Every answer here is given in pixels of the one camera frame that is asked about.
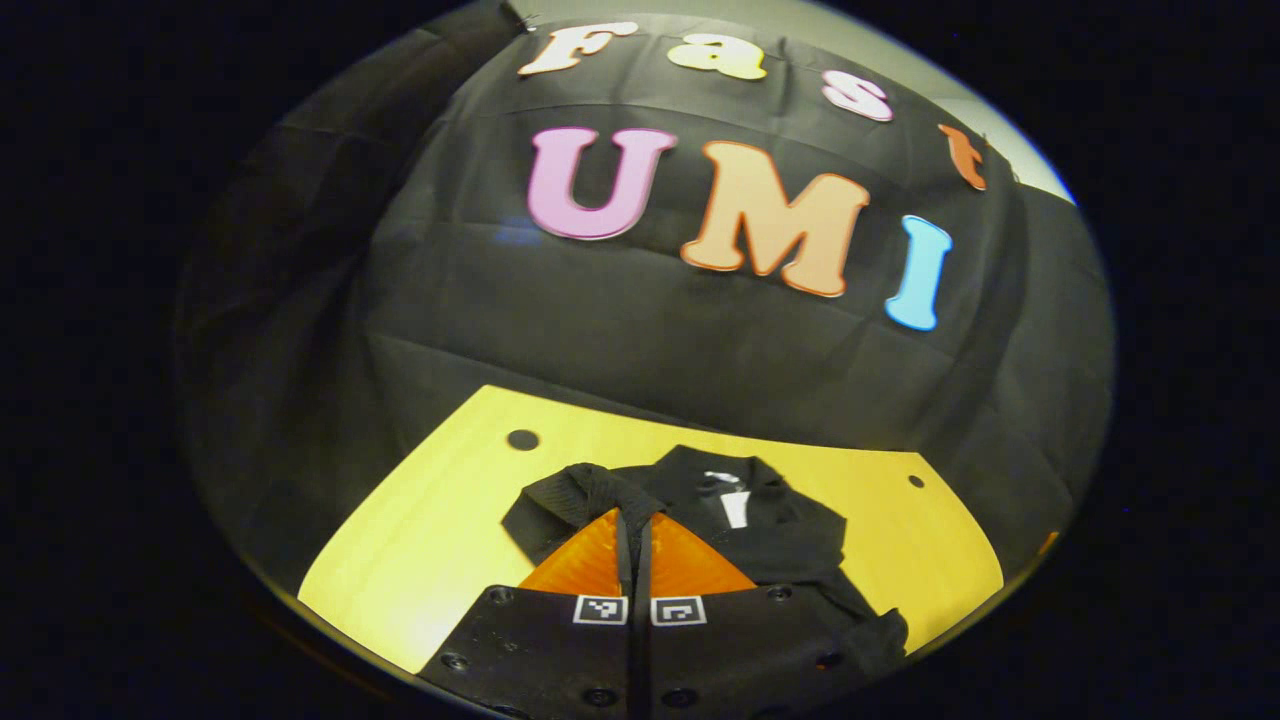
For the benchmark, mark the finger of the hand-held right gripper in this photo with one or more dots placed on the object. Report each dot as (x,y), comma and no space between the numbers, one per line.
(1048,543)

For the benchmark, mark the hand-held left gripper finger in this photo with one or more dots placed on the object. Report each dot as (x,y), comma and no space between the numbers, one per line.
(643,590)
(624,570)

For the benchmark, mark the black buttoned garment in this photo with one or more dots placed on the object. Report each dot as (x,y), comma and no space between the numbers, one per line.
(780,540)

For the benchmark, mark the black backdrop cloth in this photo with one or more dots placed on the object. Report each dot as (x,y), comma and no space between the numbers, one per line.
(650,330)

